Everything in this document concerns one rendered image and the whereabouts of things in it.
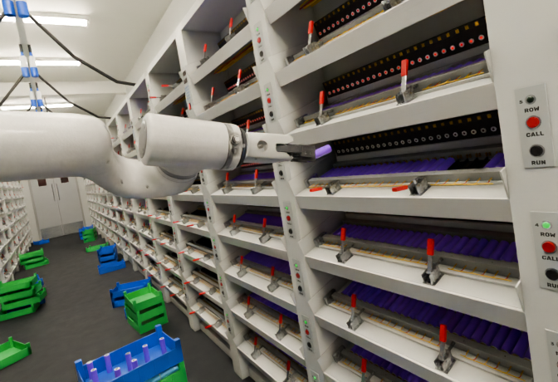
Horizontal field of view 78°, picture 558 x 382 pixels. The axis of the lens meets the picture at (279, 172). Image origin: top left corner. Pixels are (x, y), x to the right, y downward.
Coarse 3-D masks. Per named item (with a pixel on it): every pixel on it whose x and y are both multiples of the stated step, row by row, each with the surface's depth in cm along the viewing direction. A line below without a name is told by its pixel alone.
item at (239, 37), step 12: (240, 24) 147; (228, 36) 127; (240, 36) 119; (204, 48) 150; (228, 48) 127; (240, 48) 123; (204, 60) 149; (216, 60) 138; (228, 60) 161; (192, 72) 163; (204, 72) 150; (216, 72) 164
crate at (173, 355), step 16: (144, 336) 133; (160, 336) 135; (112, 352) 125; (160, 352) 130; (176, 352) 121; (80, 368) 117; (96, 368) 122; (112, 368) 124; (144, 368) 114; (160, 368) 117
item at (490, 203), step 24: (432, 144) 84; (456, 144) 79; (480, 144) 75; (312, 168) 111; (504, 168) 56; (312, 192) 102; (360, 192) 86; (384, 192) 80; (408, 192) 74; (432, 192) 70; (456, 192) 65; (480, 192) 62; (504, 192) 58; (432, 216) 70; (456, 216) 65; (480, 216) 61; (504, 216) 58
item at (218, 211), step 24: (192, 48) 164; (216, 48) 171; (192, 96) 164; (216, 120) 169; (240, 168) 175; (216, 216) 167; (216, 240) 168; (216, 264) 174; (240, 288) 172; (240, 360) 170
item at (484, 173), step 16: (352, 176) 92; (368, 176) 87; (384, 176) 82; (400, 176) 78; (416, 176) 75; (432, 176) 72; (448, 176) 69; (464, 176) 66; (480, 176) 64; (496, 176) 62
